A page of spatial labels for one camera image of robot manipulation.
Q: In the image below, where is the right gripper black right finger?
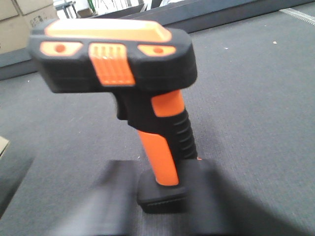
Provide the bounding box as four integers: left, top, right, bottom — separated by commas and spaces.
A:
182, 159, 305, 236

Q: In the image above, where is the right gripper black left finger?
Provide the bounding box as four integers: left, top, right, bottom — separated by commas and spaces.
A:
53, 160, 138, 236

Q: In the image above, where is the orange black barcode scanner gun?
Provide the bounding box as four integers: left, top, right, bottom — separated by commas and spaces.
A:
28, 19, 198, 213

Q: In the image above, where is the lower cardboard box black print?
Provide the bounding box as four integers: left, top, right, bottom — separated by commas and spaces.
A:
0, 5, 58, 54

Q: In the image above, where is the upper stacked cardboard box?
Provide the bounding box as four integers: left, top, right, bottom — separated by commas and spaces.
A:
0, 0, 53, 20

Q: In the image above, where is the brown cardboard package box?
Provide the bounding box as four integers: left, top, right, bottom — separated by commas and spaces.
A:
0, 136, 9, 157

